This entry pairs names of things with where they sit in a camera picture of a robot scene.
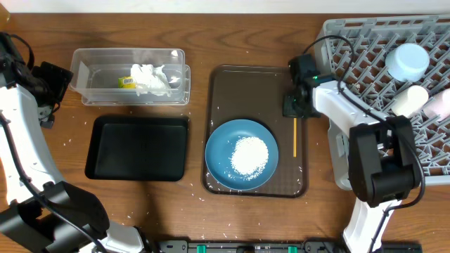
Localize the wooden chopstick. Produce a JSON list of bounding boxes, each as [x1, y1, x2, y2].
[[292, 118, 297, 157]]

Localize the pile of white rice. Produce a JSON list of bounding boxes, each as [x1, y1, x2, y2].
[[229, 137, 269, 181]]

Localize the dark blue plate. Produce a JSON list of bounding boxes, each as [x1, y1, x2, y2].
[[205, 119, 279, 191]]

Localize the yellow snack wrapper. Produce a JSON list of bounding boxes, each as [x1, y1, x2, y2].
[[118, 77, 137, 89]]

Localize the white tissue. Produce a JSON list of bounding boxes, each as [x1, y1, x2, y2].
[[130, 64, 172, 97]]

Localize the light blue bowl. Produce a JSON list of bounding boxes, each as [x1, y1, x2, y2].
[[385, 43, 430, 82]]

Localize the white plastic cup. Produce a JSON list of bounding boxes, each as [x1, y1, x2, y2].
[[391, 85, 429, 117]]

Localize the pink plastic cup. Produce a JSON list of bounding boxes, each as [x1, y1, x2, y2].
[[423, 89, 450, 122]]

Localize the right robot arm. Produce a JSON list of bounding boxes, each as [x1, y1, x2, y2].
[[283, 54, 424, 252]]

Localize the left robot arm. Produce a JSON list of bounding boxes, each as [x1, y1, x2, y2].
[[1, 32, 151, 253]]

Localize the clear plastic waste bin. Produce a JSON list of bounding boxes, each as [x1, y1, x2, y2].
[[70, 48, 191, 106]]

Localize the grey dishwasher rack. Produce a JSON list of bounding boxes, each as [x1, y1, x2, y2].
[[314, 15, 449, 186]]

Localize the dark brown serving tray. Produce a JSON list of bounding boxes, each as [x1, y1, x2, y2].
[[201, 65, 309, 198]]

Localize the black plastic tray bin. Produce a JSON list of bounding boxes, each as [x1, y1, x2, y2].
[[84, 115, 188, 181]]

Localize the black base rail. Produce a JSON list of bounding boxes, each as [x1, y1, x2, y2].
[[154, 240, 423, 253]]

